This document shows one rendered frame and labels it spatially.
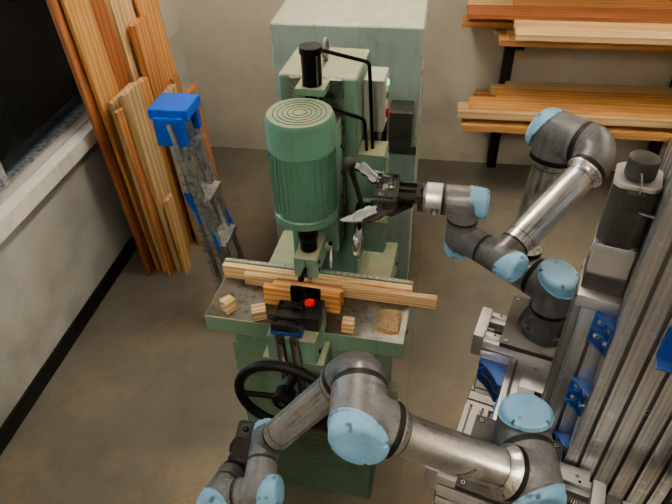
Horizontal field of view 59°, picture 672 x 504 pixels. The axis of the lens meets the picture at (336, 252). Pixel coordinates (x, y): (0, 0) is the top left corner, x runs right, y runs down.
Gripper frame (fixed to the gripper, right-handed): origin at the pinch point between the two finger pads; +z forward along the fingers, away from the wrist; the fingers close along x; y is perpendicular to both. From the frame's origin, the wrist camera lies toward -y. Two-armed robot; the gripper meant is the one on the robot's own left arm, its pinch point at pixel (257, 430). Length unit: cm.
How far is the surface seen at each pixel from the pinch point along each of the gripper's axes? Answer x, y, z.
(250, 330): -8.4, -24.2, 13.4
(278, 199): 1, -66, 1
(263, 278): -8.5, -38.1, 23.4
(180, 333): -76, 19, 114
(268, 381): -4.8, -3.9, 24.9
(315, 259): 9, -48, 14
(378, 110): 22, -92, 25
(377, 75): 21, -101, 24
